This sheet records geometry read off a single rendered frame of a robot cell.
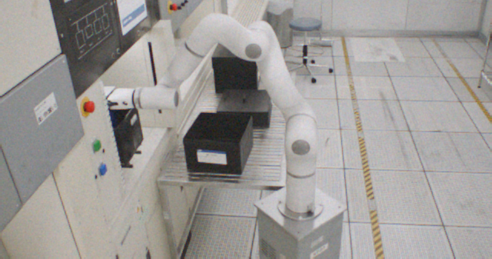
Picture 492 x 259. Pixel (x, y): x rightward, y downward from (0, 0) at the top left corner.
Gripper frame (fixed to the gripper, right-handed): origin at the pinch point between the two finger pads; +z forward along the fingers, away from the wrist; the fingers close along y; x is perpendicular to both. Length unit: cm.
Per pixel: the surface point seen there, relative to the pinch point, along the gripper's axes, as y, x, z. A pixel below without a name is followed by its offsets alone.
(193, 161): 22, -44, -28
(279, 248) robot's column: -11, -64, -71
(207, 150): 21, -37, -36
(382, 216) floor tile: 83, -125, -131
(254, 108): 67, -39, -52
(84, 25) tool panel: -17.8, 34.6, -9.9
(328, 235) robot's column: -7, -59, -91
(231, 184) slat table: 13, -50, -47
